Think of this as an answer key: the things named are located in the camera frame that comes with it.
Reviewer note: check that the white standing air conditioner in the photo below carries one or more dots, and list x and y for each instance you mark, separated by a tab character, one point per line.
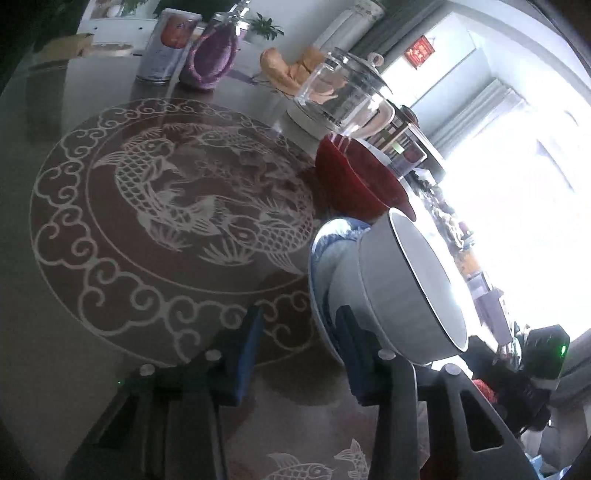
360	14

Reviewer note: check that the blue and white patterned bowl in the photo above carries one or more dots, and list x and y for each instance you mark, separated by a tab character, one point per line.
323	244

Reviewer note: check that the clutter of bottles and packets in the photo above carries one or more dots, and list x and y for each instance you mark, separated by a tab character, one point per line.
461	258

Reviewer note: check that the glass electric kettle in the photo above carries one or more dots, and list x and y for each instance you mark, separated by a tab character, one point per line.
341	97

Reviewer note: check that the white sheer curtain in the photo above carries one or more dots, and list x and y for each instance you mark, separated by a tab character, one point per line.
475	115

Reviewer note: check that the purple glass canister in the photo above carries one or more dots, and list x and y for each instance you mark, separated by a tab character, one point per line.
212	60

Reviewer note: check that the red wall poster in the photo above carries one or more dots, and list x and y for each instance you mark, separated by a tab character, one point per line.
420	51

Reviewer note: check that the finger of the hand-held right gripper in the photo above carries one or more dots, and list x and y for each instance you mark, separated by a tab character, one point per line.
482	354

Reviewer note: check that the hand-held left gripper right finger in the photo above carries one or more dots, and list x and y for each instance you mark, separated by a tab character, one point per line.
353	364

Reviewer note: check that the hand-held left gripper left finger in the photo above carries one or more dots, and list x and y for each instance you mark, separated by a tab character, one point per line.
247	355

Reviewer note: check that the large leafy potted plant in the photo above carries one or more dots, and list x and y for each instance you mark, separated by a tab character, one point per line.
265	28

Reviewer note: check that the white ribbed bowl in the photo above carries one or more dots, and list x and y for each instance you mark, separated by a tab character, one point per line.
392	286

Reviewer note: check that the tall printed tin can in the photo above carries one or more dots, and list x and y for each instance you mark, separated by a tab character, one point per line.
166	50

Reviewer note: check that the grey curtain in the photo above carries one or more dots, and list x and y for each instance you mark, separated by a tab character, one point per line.
397	23

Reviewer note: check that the plain white bowl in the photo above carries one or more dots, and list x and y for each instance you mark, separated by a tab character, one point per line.
346	277

